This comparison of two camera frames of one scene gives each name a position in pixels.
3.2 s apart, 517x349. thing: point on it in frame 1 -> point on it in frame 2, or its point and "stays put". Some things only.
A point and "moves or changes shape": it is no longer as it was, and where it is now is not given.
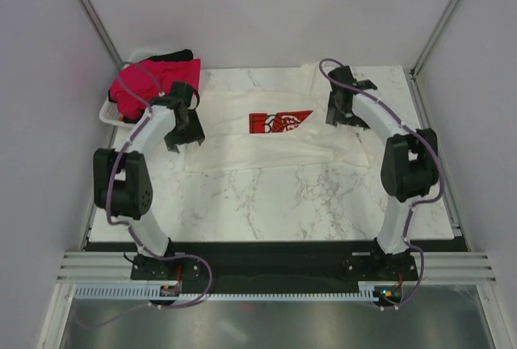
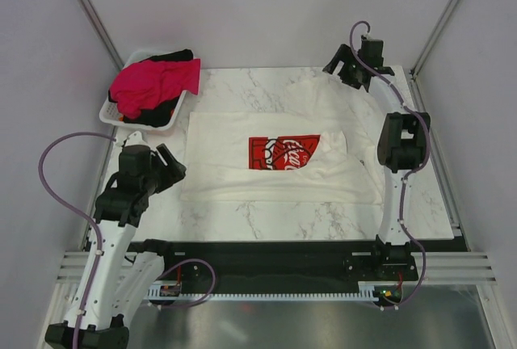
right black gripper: [334, 115] -> [346, 54]
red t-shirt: [136, 84] stays put
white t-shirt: [274, 129] moves or changes shape
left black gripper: [195, 134] -> [177, 169]
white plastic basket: [108, 114] stays put
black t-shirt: [182, 55] stays put
